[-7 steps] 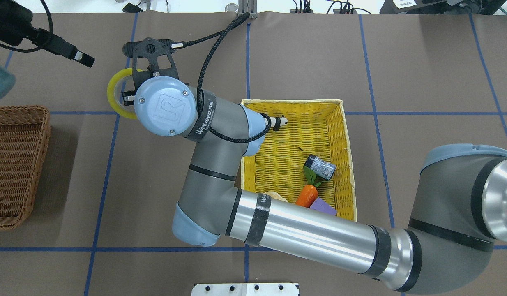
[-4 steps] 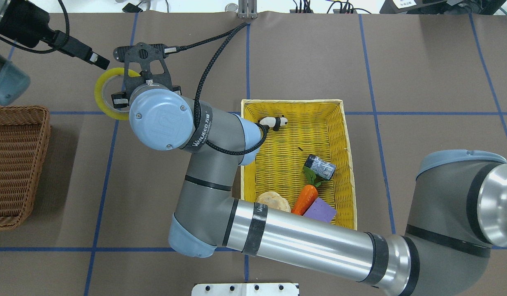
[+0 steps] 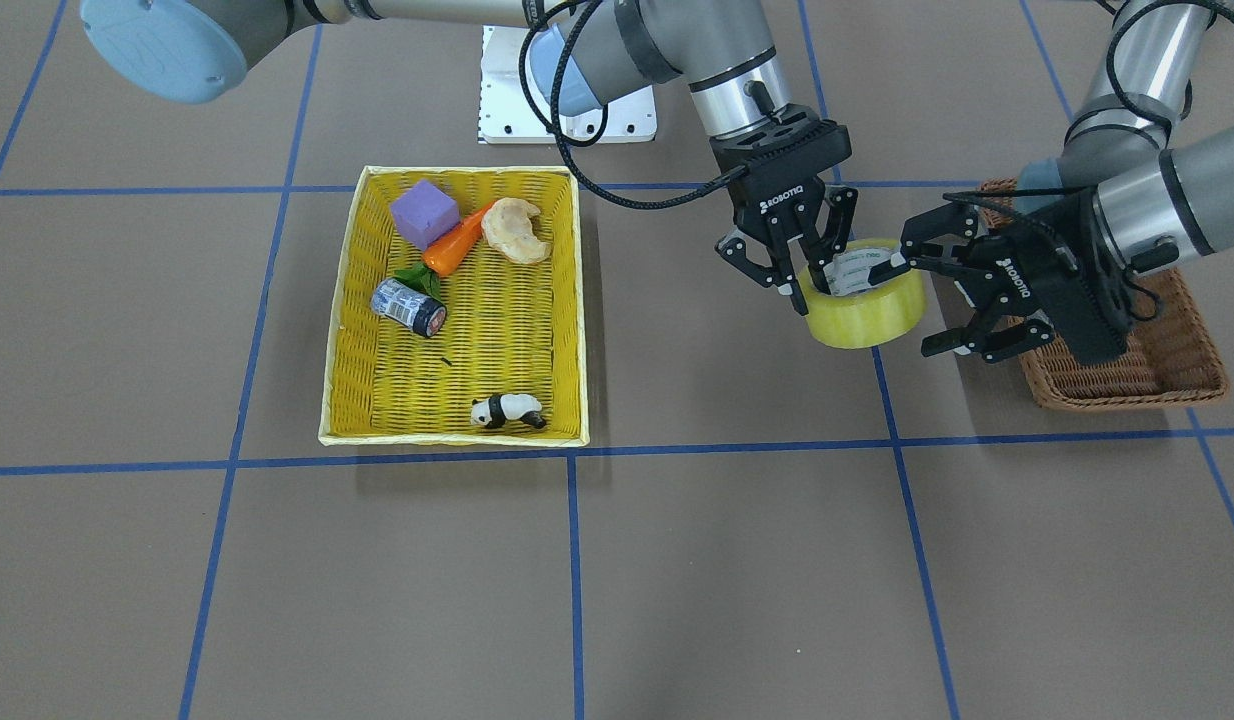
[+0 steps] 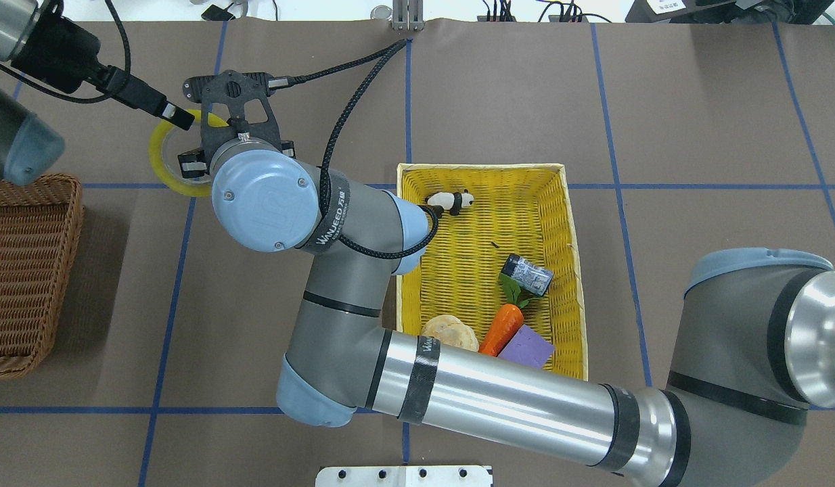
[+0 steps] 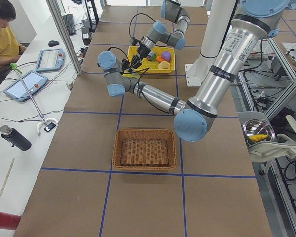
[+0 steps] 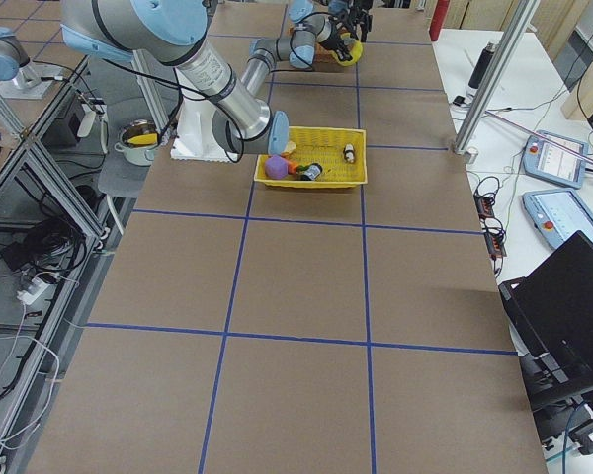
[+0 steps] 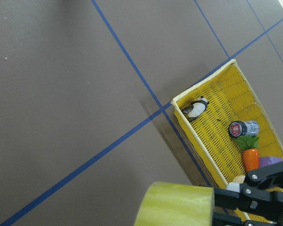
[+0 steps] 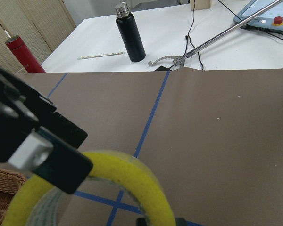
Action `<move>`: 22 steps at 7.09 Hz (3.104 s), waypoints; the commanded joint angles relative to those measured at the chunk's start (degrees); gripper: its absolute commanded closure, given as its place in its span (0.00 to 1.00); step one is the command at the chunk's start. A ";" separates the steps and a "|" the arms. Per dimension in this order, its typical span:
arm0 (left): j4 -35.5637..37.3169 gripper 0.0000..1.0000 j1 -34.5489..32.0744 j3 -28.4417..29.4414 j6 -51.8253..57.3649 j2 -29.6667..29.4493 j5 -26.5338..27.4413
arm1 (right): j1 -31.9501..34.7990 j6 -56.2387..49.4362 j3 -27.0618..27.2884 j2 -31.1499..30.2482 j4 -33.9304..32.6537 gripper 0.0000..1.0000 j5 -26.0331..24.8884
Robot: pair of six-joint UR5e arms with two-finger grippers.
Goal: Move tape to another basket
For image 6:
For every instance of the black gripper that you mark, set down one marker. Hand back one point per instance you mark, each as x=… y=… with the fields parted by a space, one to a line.
x=337 y=41

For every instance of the yellow-green tape roll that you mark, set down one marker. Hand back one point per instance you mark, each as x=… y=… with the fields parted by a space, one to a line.
x=352 y=51

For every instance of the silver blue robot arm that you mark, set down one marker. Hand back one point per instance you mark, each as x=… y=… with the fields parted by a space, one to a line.
x=340 y=30
x=175 y=34

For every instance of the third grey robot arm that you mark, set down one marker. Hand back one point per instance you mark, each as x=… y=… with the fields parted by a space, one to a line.
x=20 y=79

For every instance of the yellow woven basket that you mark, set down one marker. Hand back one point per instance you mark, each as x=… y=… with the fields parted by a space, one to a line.
x=324 y=146

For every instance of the red cylinder object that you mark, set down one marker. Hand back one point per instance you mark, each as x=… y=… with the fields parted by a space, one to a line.
x=438 y=18

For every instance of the black water bottle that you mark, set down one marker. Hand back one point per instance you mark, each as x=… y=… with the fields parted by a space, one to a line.
x=480 y=68

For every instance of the black white panda figurine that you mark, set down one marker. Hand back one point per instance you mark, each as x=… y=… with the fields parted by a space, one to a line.
x=349 y=153

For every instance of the blue-grey battery cylinder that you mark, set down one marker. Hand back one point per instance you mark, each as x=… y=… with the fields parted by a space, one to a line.
x=310 y=173

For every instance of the orange toy carrot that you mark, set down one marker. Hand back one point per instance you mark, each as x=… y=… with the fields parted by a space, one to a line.
x=294 y=168

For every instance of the purple foam cube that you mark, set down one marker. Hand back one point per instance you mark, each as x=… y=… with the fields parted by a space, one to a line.
x=276 y=167

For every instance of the black power strip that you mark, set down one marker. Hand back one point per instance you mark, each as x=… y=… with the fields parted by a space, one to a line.
x=493 y=230

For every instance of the upper blue teach pendant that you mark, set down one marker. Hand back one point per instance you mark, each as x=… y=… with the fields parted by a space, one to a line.
x=547 y=162

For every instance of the blue teach pendant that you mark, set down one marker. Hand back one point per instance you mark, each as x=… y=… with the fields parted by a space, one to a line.
x=558 y=214
x=547 y=162

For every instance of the lower blue teach pendant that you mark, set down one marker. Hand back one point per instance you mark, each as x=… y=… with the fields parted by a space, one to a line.
x=558 y=214

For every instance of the grabber reaching stick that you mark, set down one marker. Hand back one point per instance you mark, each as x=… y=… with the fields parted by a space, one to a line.
x=575 y=147

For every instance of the black laptop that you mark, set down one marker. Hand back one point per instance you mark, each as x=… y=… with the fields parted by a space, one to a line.
x=552 y=312

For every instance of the aluminium frame post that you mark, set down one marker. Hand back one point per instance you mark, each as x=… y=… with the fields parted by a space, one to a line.
x=505 y=50

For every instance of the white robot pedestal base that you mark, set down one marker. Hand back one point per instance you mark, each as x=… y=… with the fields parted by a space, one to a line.
x=195 y=139

